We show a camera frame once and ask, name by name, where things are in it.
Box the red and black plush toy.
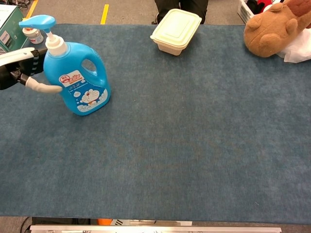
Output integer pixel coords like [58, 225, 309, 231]
[246, 0, 285, 14]

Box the left five-finger robot hand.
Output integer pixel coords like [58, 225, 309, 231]
[0, 47, 63, 94]

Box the cream plastic lunch box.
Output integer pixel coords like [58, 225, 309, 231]
[150, 8, 203, 56]

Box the aluminium profile rail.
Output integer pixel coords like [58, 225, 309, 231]
[29, 225, 282, 233]

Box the small bottle with duck cap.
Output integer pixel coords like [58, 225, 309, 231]
[22, 26, 45, 45]

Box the black floor cable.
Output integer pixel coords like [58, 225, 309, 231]
[20, 216, 32, 233]

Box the orange floor tape strip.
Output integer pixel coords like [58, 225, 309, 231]
[25, 0, 39, 19]

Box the white cardboard storage box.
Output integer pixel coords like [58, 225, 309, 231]
[237, 0, 256, 24]

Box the green cardboard product box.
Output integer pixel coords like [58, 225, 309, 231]
[0, 4, 31, 54]

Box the yellow floor tape strip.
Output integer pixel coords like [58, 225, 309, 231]
[100, 4, 110, 25]

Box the person in black trousers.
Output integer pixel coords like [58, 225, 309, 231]
[155, 0, 209, 25]

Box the blue felt table cloth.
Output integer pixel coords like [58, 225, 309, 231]
[0, 23, 311, 224]

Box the brown plush toy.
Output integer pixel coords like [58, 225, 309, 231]
[243, 0, 311, 58]

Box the white plastic bag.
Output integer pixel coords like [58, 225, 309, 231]
[276, 29, 311, 64]

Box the blue detergent pump bottle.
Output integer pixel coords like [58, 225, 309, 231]
[18, 14, 112, 116]

